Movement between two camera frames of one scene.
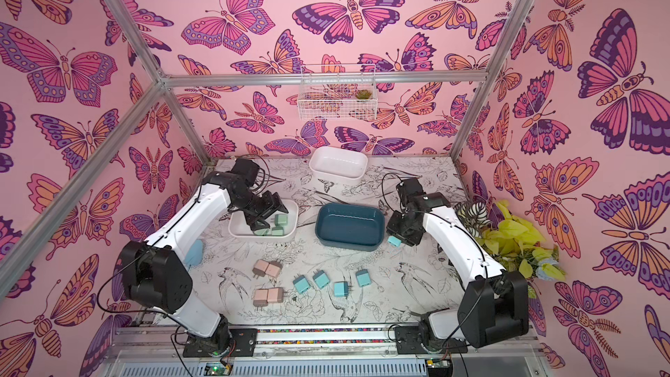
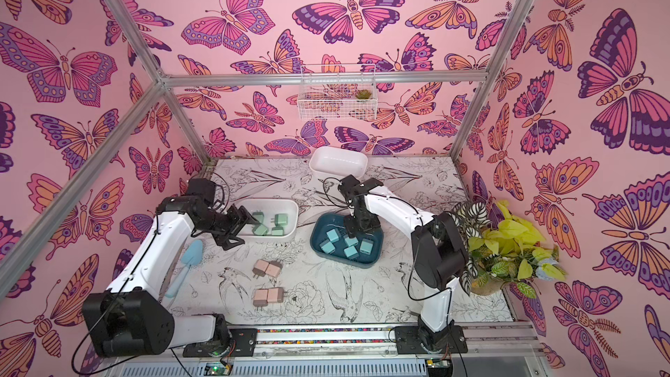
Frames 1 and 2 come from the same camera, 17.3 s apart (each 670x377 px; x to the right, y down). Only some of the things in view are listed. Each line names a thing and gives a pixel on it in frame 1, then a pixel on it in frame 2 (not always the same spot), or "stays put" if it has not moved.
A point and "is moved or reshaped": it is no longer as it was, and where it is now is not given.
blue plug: [363, 277] → [327, 247]
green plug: [263, 232] stays put
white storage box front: [239, 226] stays put
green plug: [281, 219] stays put
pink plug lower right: [275, 295] stays put
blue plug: [321, 278] → [351, 252]
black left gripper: [274, 205] → [240, 221]
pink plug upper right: [274, 269] stays put
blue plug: [393, 240] → [333, 235]
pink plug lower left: [260, 297] stays put
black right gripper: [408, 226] → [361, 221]
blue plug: [301, 283] → [366, 246]
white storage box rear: [338, 166] stays put
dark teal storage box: [350, 227] is moved or reshaped
